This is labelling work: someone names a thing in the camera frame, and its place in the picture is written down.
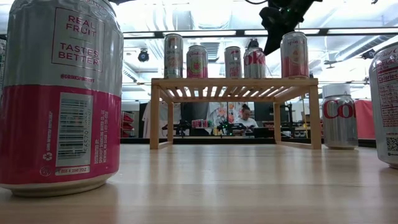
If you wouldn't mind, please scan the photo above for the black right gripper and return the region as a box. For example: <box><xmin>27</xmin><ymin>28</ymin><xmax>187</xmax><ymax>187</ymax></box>
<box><xmin>259</xmin><ymin>6</ymin><xmax>292</xmax><ymax>56</ymax></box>

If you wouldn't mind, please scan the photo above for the pale pink Spindrift can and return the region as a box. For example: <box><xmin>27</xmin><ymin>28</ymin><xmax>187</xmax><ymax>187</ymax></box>
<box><xmin>280</xmin><ymin>30</ymin><xmax>310</xmax><ymax>78</ymax></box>

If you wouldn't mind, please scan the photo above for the silver Diet Coke can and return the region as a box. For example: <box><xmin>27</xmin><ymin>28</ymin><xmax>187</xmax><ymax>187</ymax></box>
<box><xmin>243</xmin><ymin>47</ymin><xmax>267</xmax><ymax>79</ymax></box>
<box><xmin>368</xmin><ymin>42</ymin><xmax>398</xmax><ymax>170</ymax></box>
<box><xmin>321</xmin><ymin>95</ymin><xmax>359</xmax><ymax>151</ymax></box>

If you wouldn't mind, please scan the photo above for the tall Celsius peach can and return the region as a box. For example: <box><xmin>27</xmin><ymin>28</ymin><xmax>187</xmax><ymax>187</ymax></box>
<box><xmin>224</xmin><ymin>45</ymin><xmax>243</xmax><ymax>79</ymax></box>

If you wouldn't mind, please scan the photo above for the Spindrift can with fruit emblem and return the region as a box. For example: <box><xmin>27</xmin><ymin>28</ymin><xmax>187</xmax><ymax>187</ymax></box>
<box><xmin>186</xmin><ymin>45</ymin><xmax>209</xmax><ymax>79</ymax></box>

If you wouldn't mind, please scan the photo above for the tall Celsius can black lid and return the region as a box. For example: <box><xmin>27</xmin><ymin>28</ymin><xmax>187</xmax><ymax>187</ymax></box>
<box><xmin>0</xmin><ymin>39</ymin><xmax>7</xmax><ymax>94</ymax></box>
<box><xmin>164</xmin><ymin>33</ymin><xmax>184</xmax><ymax>79</ymax></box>

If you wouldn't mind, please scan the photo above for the wooden slatted shelf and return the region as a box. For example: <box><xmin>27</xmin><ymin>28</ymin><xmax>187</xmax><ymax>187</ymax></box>
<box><xmin>149</xmin><ymin>77</ymin><xmax>323</xmax><ymax>150</ymax></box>

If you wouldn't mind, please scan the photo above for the black overhead beam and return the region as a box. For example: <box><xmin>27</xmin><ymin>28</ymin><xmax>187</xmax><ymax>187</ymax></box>
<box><xmin>124</xmin><ymin>28</ymin><xmax>398</xmax><ymax>38</ymax></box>

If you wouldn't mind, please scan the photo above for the person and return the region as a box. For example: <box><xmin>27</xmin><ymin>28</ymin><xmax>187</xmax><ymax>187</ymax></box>
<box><xmin>233</xmin><ymin>104</ymin><xmax>259</xmax><ymax>135</ymax></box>

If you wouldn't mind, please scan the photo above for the floral hanging shirt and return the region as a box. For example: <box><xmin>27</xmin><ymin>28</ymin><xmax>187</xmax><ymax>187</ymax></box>
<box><xmin>208</xmin><ymin>101</ymin><xmax>242</xmax><ymax>125</ymax></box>

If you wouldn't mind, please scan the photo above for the black hanging garment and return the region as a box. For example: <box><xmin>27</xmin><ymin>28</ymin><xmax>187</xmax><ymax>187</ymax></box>
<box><xmin>181</xmin><ymin>102</ymin><xmax>210</xmax><ymax>124</ymax></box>

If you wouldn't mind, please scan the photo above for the distant row of cans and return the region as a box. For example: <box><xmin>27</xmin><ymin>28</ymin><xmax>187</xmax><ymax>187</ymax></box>
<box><xmin>191</xmin><ymin>119</ymin><xmax>215</xmax><ymax>129</ymax></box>

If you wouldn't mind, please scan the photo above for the red panel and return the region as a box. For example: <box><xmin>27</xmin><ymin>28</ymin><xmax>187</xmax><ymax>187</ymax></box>
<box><xmin>354</xmin><ymin>99</ymin><xmax>377</xmax><ymax>140</ymax></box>

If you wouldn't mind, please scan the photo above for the white hanging shirt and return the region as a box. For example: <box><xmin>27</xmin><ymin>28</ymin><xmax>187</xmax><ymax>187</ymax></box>
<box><xmin>141</xmin><ymin>101</ymin><xmax>183</xmax><ymax>139</ymax></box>

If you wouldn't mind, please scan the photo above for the red and white rack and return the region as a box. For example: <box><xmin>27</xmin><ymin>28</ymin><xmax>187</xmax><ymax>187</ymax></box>
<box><xmin>123</xmin><ymin>110</ymin><xmax>137</xmax><ymax>138</ymax></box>

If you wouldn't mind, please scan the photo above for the pink and silver Spindrift can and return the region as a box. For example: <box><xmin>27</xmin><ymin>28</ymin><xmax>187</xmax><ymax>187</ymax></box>
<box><xmin>0</xmin><ymin>0</ymin><xmax>124</xmax><ymax>198</ymax></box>

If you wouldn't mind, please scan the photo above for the distant black machine frame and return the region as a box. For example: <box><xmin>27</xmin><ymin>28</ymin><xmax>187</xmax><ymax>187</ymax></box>
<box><xmin>279</xmin><ymin>101</ymin><xmax>309</xmax><ymax>139</ymax></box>

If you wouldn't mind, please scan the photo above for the black ceiling camera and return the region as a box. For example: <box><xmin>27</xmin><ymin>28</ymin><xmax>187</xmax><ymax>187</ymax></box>
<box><xmin>137</xmin><ymin>48</ymin><xmax>150</xmax><ymax>63</ymax></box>

